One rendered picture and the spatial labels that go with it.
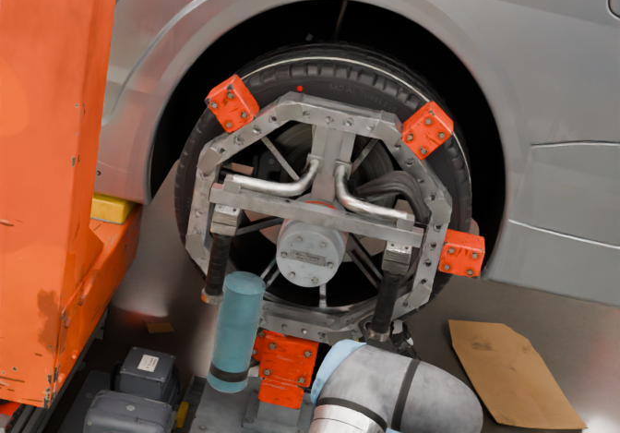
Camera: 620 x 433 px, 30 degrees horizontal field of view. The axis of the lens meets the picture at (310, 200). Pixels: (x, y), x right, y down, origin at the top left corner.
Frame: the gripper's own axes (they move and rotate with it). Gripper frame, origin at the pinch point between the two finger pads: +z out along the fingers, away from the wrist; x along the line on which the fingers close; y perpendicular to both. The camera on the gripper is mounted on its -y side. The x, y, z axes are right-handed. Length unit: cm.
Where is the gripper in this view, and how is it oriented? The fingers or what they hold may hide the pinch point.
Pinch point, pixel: (393, 321)
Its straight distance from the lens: 261.7
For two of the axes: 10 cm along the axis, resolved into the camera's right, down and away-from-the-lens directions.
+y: 5.6, 7.8, 2.7
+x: 8.2, -4.8, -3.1
